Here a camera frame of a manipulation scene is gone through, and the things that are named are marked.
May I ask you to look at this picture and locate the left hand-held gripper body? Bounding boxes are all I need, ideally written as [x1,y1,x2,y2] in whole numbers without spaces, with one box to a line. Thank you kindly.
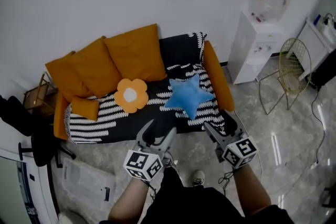
[122,144,173,184]

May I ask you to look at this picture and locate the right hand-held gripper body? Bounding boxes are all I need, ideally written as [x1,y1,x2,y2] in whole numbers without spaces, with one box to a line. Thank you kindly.
[214,134,259,169]

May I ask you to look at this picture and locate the orange flower pillow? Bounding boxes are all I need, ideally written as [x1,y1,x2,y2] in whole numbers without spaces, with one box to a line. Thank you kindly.
[113,78,150,114]

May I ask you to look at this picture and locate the blue star pillow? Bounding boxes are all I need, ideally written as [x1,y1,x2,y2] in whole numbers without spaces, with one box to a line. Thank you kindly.
[163,73,216,121]

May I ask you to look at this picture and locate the clear plastic storage bin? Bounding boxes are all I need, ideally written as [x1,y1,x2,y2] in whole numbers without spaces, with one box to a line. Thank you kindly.
[61,156,118,218]

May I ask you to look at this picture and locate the person's left forearm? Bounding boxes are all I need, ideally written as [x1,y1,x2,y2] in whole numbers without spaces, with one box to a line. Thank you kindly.
[107,177,151,222]

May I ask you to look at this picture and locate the person's right forearm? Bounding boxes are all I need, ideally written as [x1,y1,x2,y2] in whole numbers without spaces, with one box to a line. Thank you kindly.
[232,164,272,217]

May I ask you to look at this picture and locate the person's left shoe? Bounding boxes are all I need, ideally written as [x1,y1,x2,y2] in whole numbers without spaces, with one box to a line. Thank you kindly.
[164,157,180,170]

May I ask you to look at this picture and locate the person's shoe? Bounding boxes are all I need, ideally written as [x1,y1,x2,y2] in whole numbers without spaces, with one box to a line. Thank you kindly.
[192,169,206,188]
[164,157,180,170]

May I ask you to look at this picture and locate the person's black trousers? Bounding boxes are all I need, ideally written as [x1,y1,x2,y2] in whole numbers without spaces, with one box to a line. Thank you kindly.
[157,166,186,192]

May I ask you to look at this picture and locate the person's right shoe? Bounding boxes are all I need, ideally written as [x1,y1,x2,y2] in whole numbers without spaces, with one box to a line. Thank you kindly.
[192,169,206,188]

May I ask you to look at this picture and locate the orange sofa with striped blanket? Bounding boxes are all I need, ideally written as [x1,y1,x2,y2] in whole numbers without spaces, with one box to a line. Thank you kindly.
[64,31,227,145]

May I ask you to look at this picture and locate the small orange sofa pillow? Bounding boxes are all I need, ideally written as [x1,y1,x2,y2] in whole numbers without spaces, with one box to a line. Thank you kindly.
[70,95,101,122]

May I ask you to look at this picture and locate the person's black shirt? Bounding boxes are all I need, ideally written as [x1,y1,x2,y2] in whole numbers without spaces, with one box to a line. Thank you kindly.
[99,186,295,224]

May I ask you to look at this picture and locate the white water dispenser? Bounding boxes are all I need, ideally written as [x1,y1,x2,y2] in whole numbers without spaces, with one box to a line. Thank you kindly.
[226,10,286,86]

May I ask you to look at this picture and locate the large orange sofa pillow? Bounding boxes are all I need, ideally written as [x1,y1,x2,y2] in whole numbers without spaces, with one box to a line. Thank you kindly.
[45,50,92,103]
[68,36,123,100]
[103,23,169,83]

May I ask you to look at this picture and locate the black office chair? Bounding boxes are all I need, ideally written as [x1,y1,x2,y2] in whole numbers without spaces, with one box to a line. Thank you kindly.
[0,94,77,169]

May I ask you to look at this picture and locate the wooden side table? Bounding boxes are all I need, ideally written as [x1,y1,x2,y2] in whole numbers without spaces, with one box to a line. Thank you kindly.
[23,71,59,116]

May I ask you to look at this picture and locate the white cabinet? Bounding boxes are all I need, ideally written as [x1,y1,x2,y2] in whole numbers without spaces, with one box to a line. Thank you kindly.
[297,16,336,82]

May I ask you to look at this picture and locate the left hand-held gripper cable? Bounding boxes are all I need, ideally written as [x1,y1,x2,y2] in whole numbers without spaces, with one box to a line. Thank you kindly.
[146,180,159,201]

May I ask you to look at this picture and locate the hand-held gripper cable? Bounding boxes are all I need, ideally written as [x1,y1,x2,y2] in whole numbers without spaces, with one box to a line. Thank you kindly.
[218,168,236,195]
[146,180,159,201]

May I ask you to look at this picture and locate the right hand-held gripper cable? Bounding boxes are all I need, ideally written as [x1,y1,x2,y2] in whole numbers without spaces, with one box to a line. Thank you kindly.
[218,168,236,195]

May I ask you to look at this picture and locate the gold wire chair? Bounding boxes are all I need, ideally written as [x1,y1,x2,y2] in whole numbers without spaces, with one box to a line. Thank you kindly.
[258,37,313,116]

